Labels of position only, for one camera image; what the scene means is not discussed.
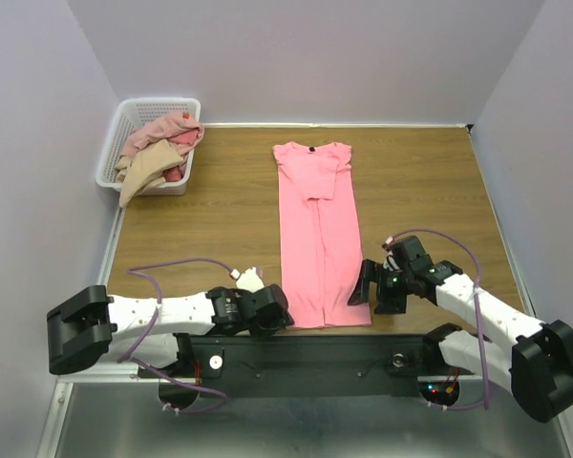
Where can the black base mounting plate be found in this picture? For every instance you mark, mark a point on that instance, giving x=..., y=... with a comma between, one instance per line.
x=312, y=365

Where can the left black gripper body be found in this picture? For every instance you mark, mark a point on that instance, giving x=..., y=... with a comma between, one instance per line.
x=259, y=328

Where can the beige t shirt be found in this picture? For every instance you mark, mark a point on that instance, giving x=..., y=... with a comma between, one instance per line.
x=146, y=169

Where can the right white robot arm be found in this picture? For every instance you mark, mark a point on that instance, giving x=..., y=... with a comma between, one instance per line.
x=529, y=358

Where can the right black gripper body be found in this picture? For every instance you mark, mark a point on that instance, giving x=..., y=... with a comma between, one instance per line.
x=379, y=287

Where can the red t shirt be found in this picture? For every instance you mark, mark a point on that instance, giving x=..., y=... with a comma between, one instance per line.
x=184, y=142

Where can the dusty pink t shirt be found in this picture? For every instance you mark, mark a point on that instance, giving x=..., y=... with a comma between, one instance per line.
x=165, y=126

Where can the white plastic laundry basket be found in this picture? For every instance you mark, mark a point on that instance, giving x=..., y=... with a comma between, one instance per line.
x=132, y=114

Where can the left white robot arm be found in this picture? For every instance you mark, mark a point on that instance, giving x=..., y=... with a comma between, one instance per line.
x=93, y=326

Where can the bright pink t shirt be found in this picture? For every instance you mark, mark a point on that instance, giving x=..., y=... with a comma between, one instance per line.
x=320, y=244

